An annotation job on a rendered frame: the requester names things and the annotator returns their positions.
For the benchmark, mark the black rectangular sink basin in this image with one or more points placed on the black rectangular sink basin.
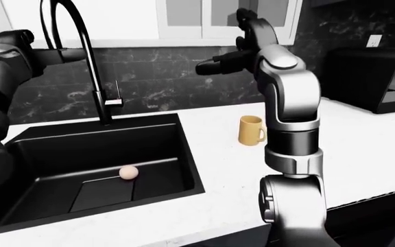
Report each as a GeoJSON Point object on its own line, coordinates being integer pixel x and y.
{"type": "Point", "coordinates": [91, 167]}

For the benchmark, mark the black countertop appliance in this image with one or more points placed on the black countertop appliance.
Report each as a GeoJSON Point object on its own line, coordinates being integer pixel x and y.
{"type": "Point", "coordinates": [369, 77]}

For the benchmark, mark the black gooseneck sink spout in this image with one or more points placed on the black gooseneck sink spout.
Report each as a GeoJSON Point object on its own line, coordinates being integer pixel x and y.
{"type": "Point", "coordinates": [87, 61]}

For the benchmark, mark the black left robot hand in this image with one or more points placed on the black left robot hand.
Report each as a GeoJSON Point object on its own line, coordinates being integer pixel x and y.
{"type": "Point", "coordinates": [51, 55]}

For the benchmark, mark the white glass-front cabinet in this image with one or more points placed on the white glass-front cabinet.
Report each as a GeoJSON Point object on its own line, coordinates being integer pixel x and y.
{"type": "Point", "coordinates": [218, 19]}

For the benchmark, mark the beige egg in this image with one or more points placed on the beige egg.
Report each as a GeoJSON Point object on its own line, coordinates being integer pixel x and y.
{"type": "Point", "coordinates": [128, 172]}

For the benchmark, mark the yellow ceramic mug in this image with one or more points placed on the yellow ceramic mug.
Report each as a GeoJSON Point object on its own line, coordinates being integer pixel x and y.
{"type": "Point", "coordinates": [251, 130]}

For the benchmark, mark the white wall power outlet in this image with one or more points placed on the white wall power outlet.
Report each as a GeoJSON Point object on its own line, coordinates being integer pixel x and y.
{"type": "Point", "coordinates": [374, 40]}

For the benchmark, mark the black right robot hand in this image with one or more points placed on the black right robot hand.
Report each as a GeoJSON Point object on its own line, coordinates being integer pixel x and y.
{"type": "Point", "coordinates": [252, 55]}

